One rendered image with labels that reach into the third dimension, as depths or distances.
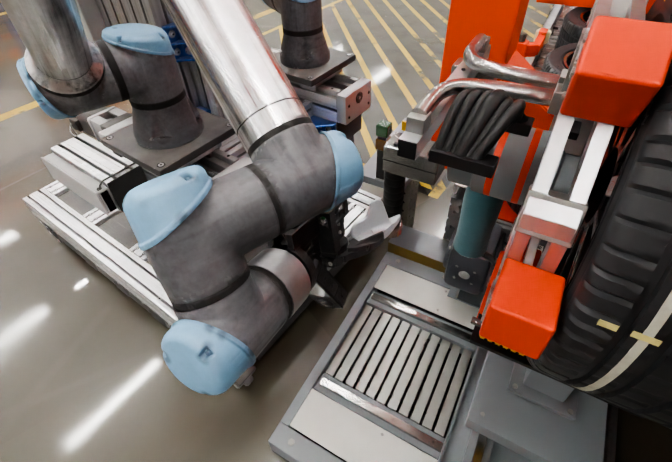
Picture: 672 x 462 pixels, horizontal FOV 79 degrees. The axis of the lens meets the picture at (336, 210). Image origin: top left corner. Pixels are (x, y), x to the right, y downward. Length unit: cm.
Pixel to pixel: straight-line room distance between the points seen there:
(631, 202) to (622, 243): 4
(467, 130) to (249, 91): 30
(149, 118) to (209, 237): 62
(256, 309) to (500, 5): 92
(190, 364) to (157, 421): 113
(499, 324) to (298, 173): 32
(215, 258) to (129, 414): 123
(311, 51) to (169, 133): 49
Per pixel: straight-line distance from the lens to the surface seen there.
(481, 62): 79
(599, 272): 53
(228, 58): 43
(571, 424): 127
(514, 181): 76
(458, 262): 127
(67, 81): 85
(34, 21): 70
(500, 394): 123
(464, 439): 125
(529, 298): 55
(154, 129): 96
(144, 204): 35
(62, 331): 185
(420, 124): 61
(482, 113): 58
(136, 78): 90
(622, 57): 50
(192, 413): 148
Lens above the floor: 130
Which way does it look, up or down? 42 degrees down
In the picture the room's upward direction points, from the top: 2 degrees counter-clockwise
